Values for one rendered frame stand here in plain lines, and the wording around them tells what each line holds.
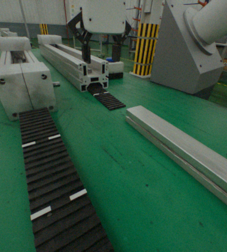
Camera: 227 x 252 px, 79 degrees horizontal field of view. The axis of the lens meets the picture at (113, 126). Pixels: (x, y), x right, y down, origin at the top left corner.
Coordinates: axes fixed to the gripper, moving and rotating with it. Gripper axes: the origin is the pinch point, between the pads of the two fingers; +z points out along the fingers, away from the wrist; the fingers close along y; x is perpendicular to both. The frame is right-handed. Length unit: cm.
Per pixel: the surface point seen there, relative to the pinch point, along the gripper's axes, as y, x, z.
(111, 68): 10.8, 13.2, 6.5
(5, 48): -22.6, 37.1, 1.3
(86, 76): -2.7, 5.2, 6.0
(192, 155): -1.5, -30.1, 7.7
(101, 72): 2.5, 5.2, 5.3
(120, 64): 15.3, 13.2, 5.2
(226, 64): 453, 143, 54
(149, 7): 231, 236, -48
